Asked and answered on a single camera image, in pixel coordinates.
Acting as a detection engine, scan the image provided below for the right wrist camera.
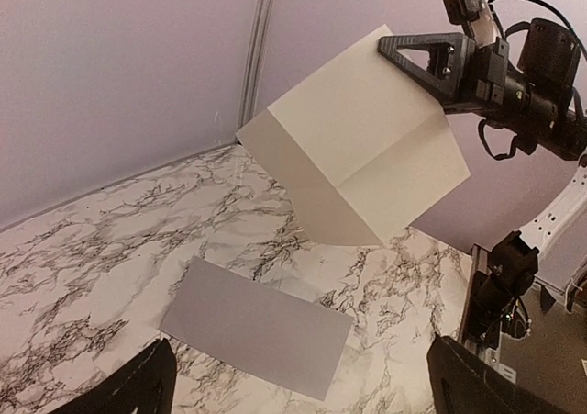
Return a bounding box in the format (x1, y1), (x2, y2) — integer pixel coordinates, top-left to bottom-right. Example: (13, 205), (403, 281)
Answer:
(442, 0), (500, 41)

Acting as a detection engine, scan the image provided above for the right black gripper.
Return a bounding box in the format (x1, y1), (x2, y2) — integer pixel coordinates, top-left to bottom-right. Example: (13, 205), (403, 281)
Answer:
(378, 18), (579, 129)

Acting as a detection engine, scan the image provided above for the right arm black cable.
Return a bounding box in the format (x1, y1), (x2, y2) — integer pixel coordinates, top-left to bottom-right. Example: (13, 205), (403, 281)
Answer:
(476, 0), (587, 161)

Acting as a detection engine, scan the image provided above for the cream paper letter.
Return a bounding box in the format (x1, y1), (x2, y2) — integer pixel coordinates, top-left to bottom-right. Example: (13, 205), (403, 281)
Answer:
(237, 26), (470, 246)

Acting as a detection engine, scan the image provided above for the right aluminium frame post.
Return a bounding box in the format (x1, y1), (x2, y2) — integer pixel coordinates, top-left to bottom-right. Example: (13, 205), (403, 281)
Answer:
(237, 0), (275, 129)

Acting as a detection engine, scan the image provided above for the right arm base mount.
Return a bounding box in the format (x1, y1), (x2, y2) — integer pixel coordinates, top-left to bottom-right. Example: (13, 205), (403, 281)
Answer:
(458, 245), (539, 356)

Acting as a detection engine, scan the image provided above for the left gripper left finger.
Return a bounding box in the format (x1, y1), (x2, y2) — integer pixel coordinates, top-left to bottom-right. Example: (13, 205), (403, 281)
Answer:
(52, 339), (177, 414)

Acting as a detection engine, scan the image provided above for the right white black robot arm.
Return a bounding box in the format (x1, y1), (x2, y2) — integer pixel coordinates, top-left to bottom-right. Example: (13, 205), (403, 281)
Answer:
(377, 18), (586, 345)

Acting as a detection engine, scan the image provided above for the grey envelope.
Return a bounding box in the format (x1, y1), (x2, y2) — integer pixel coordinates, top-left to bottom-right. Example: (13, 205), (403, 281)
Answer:
(161, 259), (353, 400)

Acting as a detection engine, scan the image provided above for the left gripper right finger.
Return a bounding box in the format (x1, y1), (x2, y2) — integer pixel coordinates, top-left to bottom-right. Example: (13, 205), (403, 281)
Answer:
(426, 335), (578, 413)

